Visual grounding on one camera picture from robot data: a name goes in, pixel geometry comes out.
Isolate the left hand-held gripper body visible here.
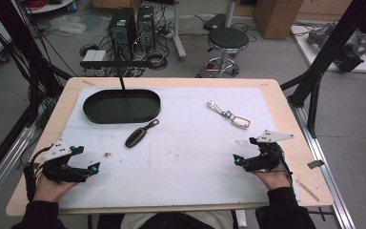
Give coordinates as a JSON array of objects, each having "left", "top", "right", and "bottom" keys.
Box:
[{"left": 40, "top": 142, "right": 88, "bottom": 184}]

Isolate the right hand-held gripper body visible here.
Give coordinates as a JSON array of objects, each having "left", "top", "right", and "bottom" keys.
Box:
[{"left": 243, "top": 129, "right": 295, "bottom": 174}]

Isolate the silver keychain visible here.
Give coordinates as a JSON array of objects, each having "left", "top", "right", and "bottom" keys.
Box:
[{"left": 206, "top": 100, "right": 253, "bottom": 131}]

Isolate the black oval tray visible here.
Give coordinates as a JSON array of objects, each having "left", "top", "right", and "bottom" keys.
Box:
[{"left": 82, "top": 88, "right": 162, "bottom": 125}]

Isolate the black car key fob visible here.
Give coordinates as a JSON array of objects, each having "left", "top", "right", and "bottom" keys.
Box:
[{"left": 124, "top": 118, "right": 160, "bottom": 149}]

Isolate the person's left hand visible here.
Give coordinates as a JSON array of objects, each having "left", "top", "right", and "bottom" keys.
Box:
[{"left": 32, "top": 173, "right": 79, "bottom": 203}]

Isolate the person's right hand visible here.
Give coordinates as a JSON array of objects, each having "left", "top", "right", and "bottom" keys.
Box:
[{"left": 252, "top": 169, "right": 293, "bottom": 192}]

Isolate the grey tape piece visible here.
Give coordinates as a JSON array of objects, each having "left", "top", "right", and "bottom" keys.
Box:
[{"left": 307, "top": 159, "right": 326, "bottom": 170}]

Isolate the thin wooden strip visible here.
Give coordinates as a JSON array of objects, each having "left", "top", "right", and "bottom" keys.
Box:
[{"left": 295, "top": 178, "right": 321, "bottom": 203}]

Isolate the person's torso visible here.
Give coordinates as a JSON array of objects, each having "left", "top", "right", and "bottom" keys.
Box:
[{"left": 96, "top": 210, "right": 236, "bottom": 229}]

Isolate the black T-shaped stand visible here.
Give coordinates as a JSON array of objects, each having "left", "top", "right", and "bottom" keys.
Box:
[{"left": 79, "top": 59, "right": 153, "bottom": 92}]

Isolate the white box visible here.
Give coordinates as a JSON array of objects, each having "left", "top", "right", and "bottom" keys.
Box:
[{"left": 82, "top": 49, "right": 108, "bottom": 77}]

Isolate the white floor board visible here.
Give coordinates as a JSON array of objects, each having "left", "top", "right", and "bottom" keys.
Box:
[{"left": 290, "top": 24, "right": 366, "bottom": 74}]

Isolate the black round stool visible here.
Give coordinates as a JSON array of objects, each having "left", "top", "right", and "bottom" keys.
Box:
[{"left": 195, "top": 26, "right": 251, "bottom": 79}]

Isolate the cardboard box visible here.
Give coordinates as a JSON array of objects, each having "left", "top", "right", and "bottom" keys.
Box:
[{"left": 253, "top": 0, "right": 305, "bottom": 40}]

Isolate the clear plastic bag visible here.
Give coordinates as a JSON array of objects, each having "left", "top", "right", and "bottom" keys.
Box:
[{"left": 49, "top": 14, "right": 87, "bottom": 35}]

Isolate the black flat case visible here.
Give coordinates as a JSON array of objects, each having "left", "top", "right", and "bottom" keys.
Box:
[{"left": 202, "top": 12, "right": 229, "bottom": 31}]

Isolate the large black computer tower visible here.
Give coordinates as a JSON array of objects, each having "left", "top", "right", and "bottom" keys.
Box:
[{"left": 107, "top": 7, "right": 138, "bottom": 62}]

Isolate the white metal stand leg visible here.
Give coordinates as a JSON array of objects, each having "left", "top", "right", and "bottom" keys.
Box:
[{"left": 171, "top": 0, "right": 188, "bottom": 62}]

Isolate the grey machine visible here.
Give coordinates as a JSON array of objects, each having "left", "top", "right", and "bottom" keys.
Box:
[{"left": 306, "top": 21, "right": 366, "bottom": 73}]

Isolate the slim black computer tower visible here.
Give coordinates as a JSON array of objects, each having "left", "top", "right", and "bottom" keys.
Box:
[{"left": 135, "top": 5, "right": 157, "bottom": 52}]

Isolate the white round table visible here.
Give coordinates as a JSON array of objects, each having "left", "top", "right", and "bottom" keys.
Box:
[{"left": 21, "top": 0, "right": 77, "bottom": 14}]

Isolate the black cable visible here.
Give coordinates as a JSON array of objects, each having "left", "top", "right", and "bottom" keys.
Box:
[
  {"left": 23, "top": 144, "right": 55, "bottom": 202},
  {"left": 275, "top": 148, "right": 295, "bottom": 188}
]

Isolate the aluminium rail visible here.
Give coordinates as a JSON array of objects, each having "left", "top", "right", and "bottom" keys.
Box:
[
  {"left": 290, "top": 102, "right": 357, "bottom": 229},
  {"left": 0, "top": 125, "right": 38, "bottom": 212}
]

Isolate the black metal frame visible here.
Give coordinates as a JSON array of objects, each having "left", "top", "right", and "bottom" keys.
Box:
[
  {"left": 0, "top": 0, "right": 73, "bottom": 129},
  {"left": 280, "top": 0, "right": 366, "bottom": 138}
]

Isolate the coil of black cables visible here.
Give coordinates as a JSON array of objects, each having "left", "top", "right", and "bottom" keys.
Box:
[{"left": 145, "top": 49, "right": 170, "bottom": 72}]

